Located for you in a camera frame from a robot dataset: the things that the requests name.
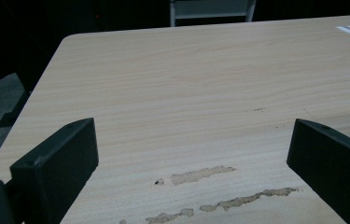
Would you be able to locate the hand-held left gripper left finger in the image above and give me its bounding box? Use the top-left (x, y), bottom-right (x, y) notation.
top-left (9, 117), bottom-right (100, 224)

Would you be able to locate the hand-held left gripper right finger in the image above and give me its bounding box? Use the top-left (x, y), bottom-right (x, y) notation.
top-left (287, 118), bottom-right (350, 224)

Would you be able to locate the white metal stand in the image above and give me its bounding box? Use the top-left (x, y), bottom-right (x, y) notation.
top-left (169, 0), bottom-right (257, 27)

